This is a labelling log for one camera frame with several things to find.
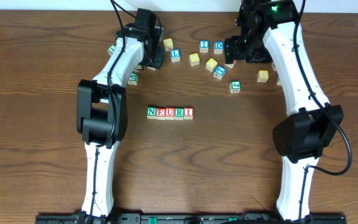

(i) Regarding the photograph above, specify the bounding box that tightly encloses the yellow O block right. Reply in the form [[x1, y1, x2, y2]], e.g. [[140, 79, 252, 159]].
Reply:
[[206, 58, 218, 72]]

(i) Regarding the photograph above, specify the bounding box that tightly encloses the green J block lower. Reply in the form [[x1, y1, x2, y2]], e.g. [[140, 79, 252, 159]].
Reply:
[[229, 81, 241, 93]]

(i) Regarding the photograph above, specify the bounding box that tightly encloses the red E block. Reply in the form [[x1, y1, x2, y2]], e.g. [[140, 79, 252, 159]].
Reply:
[[156, 108, 166, 120]]

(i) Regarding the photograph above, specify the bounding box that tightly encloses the blue l block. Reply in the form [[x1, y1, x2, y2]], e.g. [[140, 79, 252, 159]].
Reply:
[[170, 49, 181, 62], [272, 62, 277, 72]]

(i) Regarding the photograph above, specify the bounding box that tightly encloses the blue L block right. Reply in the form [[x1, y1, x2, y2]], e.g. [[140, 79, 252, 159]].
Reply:
[[272, 62, 277, 72]]

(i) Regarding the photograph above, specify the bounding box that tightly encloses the blue D block centre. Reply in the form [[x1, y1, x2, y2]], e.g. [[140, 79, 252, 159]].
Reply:
[[214, 41, 224, 54]]

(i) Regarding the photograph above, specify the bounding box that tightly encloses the blue L block centre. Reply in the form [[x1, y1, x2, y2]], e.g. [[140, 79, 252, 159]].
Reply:
[[170, 49, 181, 62]]

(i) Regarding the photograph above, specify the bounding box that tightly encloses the green L block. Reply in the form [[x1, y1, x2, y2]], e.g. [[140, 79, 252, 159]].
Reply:
[[107, 44, 116, 56]]

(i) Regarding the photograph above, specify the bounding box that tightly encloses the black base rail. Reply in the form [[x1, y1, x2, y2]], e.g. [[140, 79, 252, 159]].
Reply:
[[35, 212, 347, 224]]

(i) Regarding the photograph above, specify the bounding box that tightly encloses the green B block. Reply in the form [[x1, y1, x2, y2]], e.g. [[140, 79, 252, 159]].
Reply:
[[134, 65, 144, 73]]

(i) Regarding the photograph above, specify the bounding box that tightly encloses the red I block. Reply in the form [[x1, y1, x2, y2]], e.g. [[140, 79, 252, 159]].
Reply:
[[183, 107, 194, 119]]

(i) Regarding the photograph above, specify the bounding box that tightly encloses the left black cable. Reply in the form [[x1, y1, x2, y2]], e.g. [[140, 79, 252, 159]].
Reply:
[[87, 0, 138, 223]]

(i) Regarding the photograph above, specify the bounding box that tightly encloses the green N block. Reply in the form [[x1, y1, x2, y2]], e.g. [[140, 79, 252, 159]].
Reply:
[[147, 107, 157, 119]]

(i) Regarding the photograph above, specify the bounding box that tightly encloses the blue 2 block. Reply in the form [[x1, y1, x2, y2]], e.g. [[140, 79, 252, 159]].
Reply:
[[200, 40, 209, 53]]

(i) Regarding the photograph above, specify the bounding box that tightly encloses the green 4 block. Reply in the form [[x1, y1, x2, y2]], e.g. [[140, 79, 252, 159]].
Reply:
[[276, 77, 282, 86]]

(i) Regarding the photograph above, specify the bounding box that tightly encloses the blue T block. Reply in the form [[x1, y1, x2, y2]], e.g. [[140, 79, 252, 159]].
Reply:
[[214, 65, 226, 80]]

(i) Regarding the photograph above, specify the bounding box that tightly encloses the yellow s block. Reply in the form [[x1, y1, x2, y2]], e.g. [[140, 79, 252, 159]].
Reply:
[[163, 38, 174, 52], [257, 70, 269, 83]]

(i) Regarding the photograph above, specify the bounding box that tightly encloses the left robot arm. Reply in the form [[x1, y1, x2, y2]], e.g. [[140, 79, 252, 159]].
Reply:
[[76, 8, 165, 223]]

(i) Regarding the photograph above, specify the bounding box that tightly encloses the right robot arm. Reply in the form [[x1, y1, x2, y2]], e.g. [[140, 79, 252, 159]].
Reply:
[[224, 0, 344, 223]]

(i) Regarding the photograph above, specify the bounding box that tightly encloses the red u block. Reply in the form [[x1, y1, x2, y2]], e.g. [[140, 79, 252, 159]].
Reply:
[[165, 108, 175, 120], [225, 60, 236, 68]]

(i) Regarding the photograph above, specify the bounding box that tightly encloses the green R block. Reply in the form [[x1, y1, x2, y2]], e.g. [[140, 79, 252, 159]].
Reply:
[[174, 108, 184, 120]]

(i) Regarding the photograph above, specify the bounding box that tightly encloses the yellow O block left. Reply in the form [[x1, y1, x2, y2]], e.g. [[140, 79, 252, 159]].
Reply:
[[189, 53, 200, 67]]

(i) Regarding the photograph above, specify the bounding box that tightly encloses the yellow S block top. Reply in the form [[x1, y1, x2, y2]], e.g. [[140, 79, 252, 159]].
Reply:
[[163, 38, 174, 52]]

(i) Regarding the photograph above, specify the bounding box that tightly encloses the yellow o block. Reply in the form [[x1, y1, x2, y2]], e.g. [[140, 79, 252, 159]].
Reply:
[[206, 58, 218, 72], [189, 53, 200, 67]]

